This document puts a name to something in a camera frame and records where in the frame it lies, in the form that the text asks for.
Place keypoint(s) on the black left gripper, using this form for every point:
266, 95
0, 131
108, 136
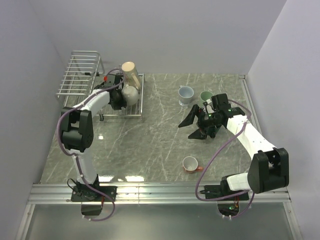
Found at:
117, 106

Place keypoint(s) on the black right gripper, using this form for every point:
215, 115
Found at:
198, 134

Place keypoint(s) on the cream speckled mug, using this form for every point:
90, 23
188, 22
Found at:
130, 94

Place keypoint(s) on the tall beige dragon mug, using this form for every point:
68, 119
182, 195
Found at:
131, 75

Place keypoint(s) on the light blue footed cup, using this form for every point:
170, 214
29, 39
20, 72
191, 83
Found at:
186, 95

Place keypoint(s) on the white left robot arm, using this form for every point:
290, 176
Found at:
76, 131

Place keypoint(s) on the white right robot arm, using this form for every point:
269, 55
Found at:
269, 167

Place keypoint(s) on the light green cup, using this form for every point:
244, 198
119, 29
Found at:
204, 97

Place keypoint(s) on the pink cup with red handle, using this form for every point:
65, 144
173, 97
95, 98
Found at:
190, 165

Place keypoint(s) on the silver wire dish rack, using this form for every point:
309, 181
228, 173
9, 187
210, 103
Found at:
84, 71

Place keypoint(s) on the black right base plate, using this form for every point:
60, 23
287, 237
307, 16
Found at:
218, 191

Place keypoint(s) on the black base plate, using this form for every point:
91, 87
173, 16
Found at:
218, 191
87, 195

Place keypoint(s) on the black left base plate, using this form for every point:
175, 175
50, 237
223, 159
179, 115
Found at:
87, 195

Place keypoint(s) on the aluminium front rail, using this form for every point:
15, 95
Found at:
126, 193

